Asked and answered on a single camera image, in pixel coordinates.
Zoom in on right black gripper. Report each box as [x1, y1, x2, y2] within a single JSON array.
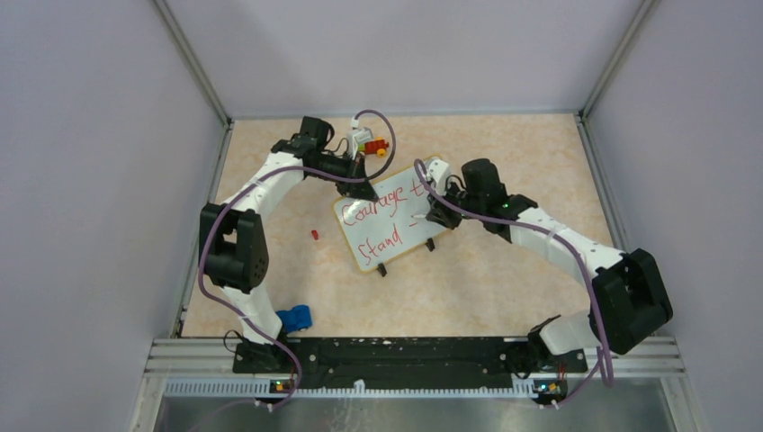
[[427, 178, 485, 230]]

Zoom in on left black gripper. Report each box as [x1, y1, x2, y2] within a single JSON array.
[[310, 150, 378, 203]]

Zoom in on white whiteboard yellow edge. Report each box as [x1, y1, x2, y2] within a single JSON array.
[[332, 166, 445, 273]]

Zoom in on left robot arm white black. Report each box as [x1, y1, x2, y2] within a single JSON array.
[[198, 116, 379, 372]]

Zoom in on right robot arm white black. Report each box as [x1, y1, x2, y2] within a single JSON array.
[[414, 158, 674, 371]]

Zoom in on red green brick toy car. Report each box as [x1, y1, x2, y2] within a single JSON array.
[[363, 138, 390, 158]]

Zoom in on blue toy car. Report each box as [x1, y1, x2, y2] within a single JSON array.
[[276, 304, 313, 333]]

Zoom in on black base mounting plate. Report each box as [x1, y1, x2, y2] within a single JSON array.
[[232, 337, 588, 390]]

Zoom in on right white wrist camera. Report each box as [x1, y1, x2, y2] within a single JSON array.
[[425, 157, 453, 195]]

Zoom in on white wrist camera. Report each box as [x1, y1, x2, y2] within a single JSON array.
[[346, 118, 374, 158], [425, 157, 453, 195]]

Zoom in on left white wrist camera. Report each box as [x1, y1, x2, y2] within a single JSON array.
[[346, 118, 374, 158]]

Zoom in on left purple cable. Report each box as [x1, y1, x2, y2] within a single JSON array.
[[197, 109, 397, 412]]

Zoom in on purple cable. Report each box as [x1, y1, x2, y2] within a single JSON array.
[[197, 109, 397, 412], [413, 157, 615, 410]]

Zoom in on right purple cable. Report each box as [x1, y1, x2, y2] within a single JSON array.
[[413, 157, 615, 410]]

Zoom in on aluminium frame rail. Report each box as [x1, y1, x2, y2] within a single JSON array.
[[128, 337, 707, 432]]

